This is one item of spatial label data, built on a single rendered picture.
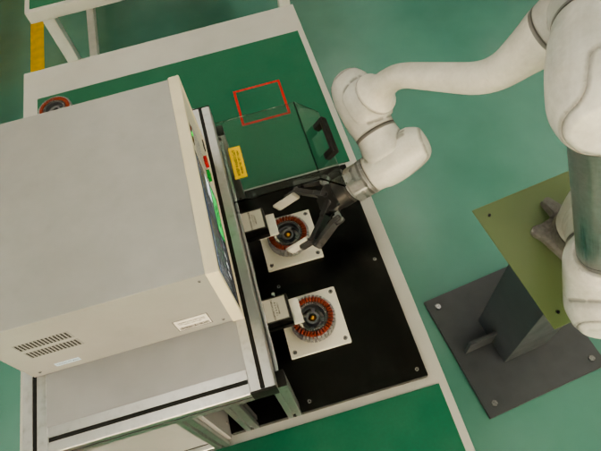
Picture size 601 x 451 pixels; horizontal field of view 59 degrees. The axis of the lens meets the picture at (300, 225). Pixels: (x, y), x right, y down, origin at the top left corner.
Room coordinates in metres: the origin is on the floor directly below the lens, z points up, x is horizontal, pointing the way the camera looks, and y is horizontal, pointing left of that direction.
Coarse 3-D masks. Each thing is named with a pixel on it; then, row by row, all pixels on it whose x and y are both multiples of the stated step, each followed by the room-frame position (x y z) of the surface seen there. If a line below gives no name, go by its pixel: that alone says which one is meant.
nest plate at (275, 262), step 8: (304, 216) 0.77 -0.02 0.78; (312, 224) 0.74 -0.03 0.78; (296, 232) 0.73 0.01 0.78; (264, 240) 0.72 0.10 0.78; (280, 240) 0.71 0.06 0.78; (264, 248) 0.70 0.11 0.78; (312, 248) 0.67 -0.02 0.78; (272, 256) 0.67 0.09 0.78; (280, 256) 0.66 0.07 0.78; (288, 256) 0.66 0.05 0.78; (296, 256) 0.65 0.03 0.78; (304, 256) 0.65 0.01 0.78; (312, 256) 0.64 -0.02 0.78; (320, 256) 0.64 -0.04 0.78; (272, 264) 0.64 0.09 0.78; (280, 264) 0.64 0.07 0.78; (288, 264) 0.63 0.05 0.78; (296, 264) 0.63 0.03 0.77
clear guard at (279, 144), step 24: (240, 120) 0.90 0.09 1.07; (264, 120) 0.88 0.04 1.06; (288, 120) 0.87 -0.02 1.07; (312, 120) 0.88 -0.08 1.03; (240, 144) 0.82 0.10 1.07; (264, 144) 0.81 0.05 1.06; (288, 144) 0.80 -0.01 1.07; (312, 144) 0.79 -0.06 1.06; (264, 168) 0.74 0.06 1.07; (288, 168) 0.73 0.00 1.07; (312, 168) 0.71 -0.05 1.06; (336, 168) 0.74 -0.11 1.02; (240, 192) 0.69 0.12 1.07; (264, 192) 0.67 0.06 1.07
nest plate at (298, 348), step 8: (328, 288) 0.54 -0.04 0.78; (328, 296) 0.52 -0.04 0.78; (336, 296) 0.52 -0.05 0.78; (336, 304) 0.50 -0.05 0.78; (320, 312) 0.49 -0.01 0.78; (336, 312) 0.48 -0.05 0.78; (336, 320) 0.46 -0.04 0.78; (344, 320) 0.45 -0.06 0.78; (288, 328) 0.46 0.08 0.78; (336, 328) 0.44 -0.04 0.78; (344, 328) 0.43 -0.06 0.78; (288, 336) 0.44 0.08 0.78; (296, 336) 0.44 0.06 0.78; (328, 336) 0.42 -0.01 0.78; (336, 336) 0.42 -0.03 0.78; (344, 336) 0.41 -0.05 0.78; (288, 344) 0.42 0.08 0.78; (296, 344) 0.42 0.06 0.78; (304, 344) 0.42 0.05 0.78; (312, 344) 0.41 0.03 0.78; (320, 344) 0.41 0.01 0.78; (328, 344) 0.40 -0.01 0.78; (336, 344) 0.40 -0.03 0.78; (344, 344) 0.40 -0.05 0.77; (296, 352) 0.40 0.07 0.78; (304, 352) 0.40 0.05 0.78; (312, 352) 0.39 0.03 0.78
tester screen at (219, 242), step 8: (200, 168) 0.61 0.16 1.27; (208, 184) 0.62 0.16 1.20; (208, 200) 0.55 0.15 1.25; (208, 208) 0.52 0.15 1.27; (216, 232) 0.49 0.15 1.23; (216, 240) 0.46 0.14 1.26; (216, 248) 0.44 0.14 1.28; (224, 248) 0.50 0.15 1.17; (224, 256) 0.47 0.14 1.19; (224, 264) 0.44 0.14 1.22; (224, 272) 0.41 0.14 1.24; (232, 280) 0.43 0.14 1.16; (232, 288) 0.40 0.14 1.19
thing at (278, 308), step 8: (280, 296) 0.49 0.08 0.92; (264, 304) 0.48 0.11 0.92; (272, 304) 0.47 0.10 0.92; (280, 304) 0.47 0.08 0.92; (288, 304) 0.47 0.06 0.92; (296, 304) 0.48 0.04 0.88; (272, 312) 0.45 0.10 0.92; (280, 312) 0.45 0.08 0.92; (288, 312) 0.45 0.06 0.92; (296, 312) 0.46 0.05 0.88; (272, 320) 0.43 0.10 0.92; (280, 320) 0.43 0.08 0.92; (288, 320) 0.43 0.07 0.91; (296, 320) 0.44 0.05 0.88; (272, 328) 0.43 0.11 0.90; (280, 328) 0.43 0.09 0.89
